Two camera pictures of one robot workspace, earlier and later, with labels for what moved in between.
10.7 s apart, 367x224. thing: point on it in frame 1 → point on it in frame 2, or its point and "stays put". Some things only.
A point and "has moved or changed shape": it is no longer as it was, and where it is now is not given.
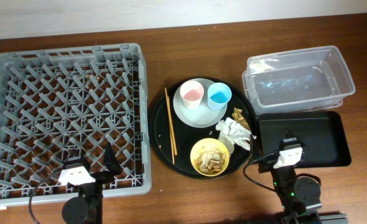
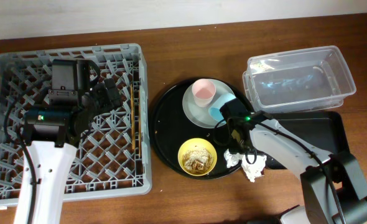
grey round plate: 201,117 → 200,116
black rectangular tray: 322,135 stays put
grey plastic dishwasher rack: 43,106 stays put
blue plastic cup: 219,94 → 216,104
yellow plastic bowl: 209,157 → 197,156
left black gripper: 98,177 → 109,94
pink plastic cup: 191,92 → 204,90
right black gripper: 267,167 → 233,109
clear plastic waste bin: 297,80 stays put
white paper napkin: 231,132 has moved or changed shape
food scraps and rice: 210,161 → 198,160
